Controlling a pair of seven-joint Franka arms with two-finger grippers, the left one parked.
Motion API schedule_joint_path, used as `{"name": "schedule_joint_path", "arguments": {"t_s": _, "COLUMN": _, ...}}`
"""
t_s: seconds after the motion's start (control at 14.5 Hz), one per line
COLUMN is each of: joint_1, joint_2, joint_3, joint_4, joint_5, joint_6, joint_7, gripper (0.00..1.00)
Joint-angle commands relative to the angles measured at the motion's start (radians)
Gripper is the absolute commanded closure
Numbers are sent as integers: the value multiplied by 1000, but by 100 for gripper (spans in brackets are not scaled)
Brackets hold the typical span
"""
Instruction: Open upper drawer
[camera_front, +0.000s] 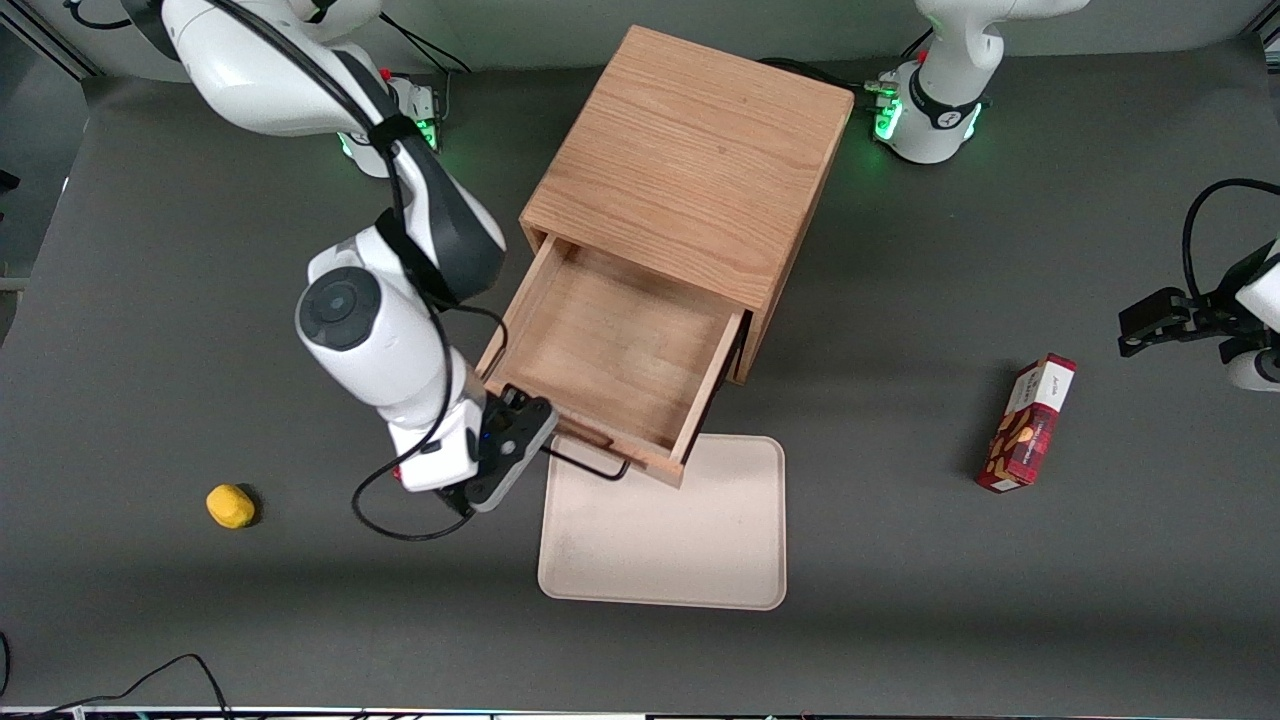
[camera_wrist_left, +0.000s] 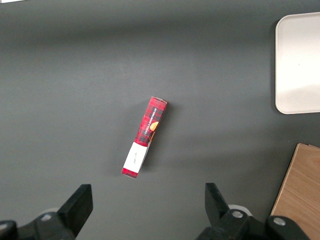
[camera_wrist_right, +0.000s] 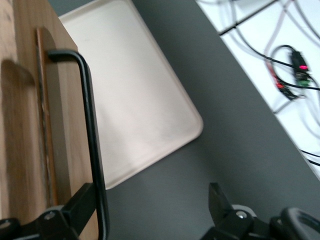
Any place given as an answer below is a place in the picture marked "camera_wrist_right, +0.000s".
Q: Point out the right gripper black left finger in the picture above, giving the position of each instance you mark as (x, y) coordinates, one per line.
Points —
(75, 210)

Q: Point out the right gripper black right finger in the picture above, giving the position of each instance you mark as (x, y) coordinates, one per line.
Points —
(220, 205)

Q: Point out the wooden drawer front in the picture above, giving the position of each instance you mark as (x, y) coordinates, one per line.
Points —
(62, 120)

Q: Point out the wooden board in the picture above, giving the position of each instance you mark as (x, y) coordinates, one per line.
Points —
(15, 125)

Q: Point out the white rectangular tray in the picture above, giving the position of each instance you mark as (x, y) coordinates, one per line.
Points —
(137, 87)

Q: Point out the circuit board with red light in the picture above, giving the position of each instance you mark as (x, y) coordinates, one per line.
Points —
(300, 68)

